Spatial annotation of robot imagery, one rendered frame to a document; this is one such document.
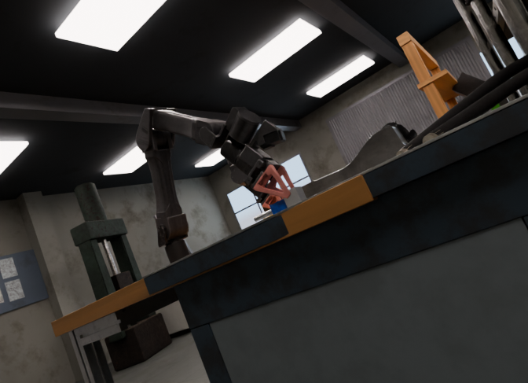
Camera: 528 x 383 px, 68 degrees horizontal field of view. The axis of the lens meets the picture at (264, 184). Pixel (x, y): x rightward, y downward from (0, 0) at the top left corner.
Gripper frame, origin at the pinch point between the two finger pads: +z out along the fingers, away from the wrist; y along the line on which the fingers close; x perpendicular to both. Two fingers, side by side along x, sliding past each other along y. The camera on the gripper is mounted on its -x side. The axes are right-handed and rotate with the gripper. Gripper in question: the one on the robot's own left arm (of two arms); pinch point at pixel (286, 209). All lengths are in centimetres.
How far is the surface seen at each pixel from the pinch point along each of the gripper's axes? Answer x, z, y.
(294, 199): -11.2, 8.3, -44.1
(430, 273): -19, 34, -72
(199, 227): 310, -287, 739
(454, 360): -11, 43, -71
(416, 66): -119, -20, 207
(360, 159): -27.4, 10.9, -8.9
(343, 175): -20.6, 9.7, -7.3
